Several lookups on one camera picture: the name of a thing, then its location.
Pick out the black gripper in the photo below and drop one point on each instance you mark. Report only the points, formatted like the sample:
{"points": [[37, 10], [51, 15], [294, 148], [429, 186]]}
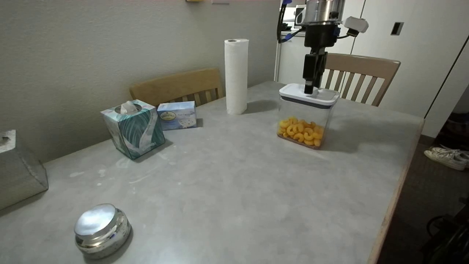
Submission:
{"points": [[317, 37]]}

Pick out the white container lid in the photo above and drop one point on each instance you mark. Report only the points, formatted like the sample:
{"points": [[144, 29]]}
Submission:
{"points": [[319, 95]]}

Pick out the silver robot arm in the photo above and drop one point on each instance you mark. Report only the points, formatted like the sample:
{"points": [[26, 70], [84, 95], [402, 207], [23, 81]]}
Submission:
{"points": [[322, 12]]}

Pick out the clear plastic food container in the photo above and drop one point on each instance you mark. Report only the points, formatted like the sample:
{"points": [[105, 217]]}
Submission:
{"points": [[303, 123]]}

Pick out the wooden chair with slats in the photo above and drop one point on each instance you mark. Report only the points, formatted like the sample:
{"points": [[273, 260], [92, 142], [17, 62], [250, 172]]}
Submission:
{"points": [[360, 78]]}

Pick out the orange cereal rings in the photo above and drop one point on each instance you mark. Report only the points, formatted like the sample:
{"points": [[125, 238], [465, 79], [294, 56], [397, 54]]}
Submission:
{"points": [[301, 132]]}

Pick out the white paper towel roll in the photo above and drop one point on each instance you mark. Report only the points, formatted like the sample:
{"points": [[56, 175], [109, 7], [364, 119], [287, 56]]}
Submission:
{"points": [[237, 75]]}

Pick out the small blue tissue box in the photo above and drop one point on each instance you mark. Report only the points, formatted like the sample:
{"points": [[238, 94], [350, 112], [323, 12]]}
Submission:
{"points": [[177, 114]]}

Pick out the white shoe on floor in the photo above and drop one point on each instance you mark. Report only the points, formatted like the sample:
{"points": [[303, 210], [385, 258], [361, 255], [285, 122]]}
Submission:
{"points": [[454, 158]]}

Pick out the teal cube tissue box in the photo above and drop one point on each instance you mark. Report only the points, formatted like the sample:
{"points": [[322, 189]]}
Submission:
{"points": [[136, 134]]}

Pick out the round silver metal tin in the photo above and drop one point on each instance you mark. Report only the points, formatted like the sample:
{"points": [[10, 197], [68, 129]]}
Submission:
{"points": [[102, 230]]}

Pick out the clear glass jar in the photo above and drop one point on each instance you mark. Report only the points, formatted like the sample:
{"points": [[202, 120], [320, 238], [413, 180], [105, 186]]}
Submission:
{"points": [[21, 173]]}

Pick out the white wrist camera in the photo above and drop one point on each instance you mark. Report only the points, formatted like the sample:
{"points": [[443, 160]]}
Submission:
{"points": [[357, 24]]}

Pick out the black wall switch plate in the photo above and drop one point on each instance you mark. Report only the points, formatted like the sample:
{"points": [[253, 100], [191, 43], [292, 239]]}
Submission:
{"points": [[397, 28]]}

